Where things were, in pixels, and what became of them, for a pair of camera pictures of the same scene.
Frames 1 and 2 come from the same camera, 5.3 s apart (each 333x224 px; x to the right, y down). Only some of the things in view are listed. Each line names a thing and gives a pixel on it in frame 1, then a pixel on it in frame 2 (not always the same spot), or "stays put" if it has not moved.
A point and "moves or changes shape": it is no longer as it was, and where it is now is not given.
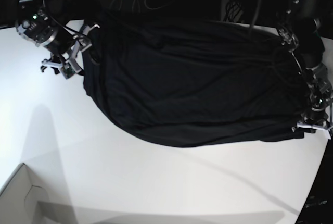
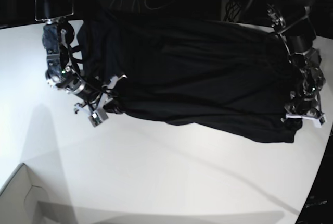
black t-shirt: (195, 81) moves or changes shape
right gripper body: (315, 119) to (309, 109)
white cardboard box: (24, 200) stays put
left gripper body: (64, 46) to (95, 100)
